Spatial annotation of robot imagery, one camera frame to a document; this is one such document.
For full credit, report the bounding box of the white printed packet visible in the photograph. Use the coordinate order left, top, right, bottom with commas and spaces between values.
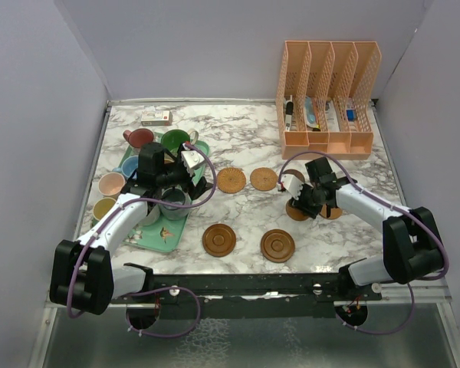
325, 100, 340, 132

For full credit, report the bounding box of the blue mug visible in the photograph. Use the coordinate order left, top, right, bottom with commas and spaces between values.
113, 156, 139, 179

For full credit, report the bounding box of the dark walnut coaster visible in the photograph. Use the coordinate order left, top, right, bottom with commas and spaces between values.
285, 169, 306, 182

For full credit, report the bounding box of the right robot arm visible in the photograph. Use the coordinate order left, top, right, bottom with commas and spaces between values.
278, 153, 449, 300

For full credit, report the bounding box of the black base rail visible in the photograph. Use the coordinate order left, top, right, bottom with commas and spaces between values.
112, 273, 381, 320

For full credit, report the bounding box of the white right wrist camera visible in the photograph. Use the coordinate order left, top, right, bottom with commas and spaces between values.
279, 174, 304, 199

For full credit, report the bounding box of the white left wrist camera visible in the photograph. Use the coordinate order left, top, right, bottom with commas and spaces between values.
181, 150, 205, 175

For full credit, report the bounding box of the black grey marker pen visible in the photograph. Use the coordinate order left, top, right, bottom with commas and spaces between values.
284, 99, 294, 131

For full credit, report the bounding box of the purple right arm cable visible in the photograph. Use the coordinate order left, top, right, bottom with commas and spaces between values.
277, 150, 450, 337

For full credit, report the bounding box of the small white red box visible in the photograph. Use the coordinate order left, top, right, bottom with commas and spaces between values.
140, 110, 173, 127

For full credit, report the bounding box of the red floral mug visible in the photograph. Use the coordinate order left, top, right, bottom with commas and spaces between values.
123, 128, 155, 149

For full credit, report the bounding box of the brown ringed wooden coaster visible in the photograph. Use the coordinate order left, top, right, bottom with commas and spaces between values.
202, 223, 236, 257

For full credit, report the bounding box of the woven rattan coaster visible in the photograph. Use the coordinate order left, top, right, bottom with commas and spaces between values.
250, 167, 278, 191
217, 167, 246, 194

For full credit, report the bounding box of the peach plastic file organizer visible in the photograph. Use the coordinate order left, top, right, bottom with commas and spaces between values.
275, 40, 382, 160

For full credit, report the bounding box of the pink mug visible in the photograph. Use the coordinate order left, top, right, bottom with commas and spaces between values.
98, 172, 126, 199

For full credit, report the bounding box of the light brown wooden coaster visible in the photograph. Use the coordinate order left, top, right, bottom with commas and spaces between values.
319, 205, 343, 220

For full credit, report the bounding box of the yellow mug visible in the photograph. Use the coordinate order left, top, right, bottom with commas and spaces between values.
92, 197, 116, 225

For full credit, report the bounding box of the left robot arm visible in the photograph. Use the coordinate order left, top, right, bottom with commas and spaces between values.
49, 142, 215, 318

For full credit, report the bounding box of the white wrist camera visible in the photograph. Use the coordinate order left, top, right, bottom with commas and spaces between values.
181, 150, 205, 175
279, 174, 304, 199

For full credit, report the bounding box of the grey mug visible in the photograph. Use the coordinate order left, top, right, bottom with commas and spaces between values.
160, 188, 189, 221

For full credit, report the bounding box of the green floral mug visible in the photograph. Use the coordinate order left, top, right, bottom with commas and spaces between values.
160, 129, 199, 153

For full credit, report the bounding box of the white blue packet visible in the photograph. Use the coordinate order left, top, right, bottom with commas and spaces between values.
304, 96, 320, 131

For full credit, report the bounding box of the green serving tray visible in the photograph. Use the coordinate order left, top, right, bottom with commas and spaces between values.
120, 133, 209, 253

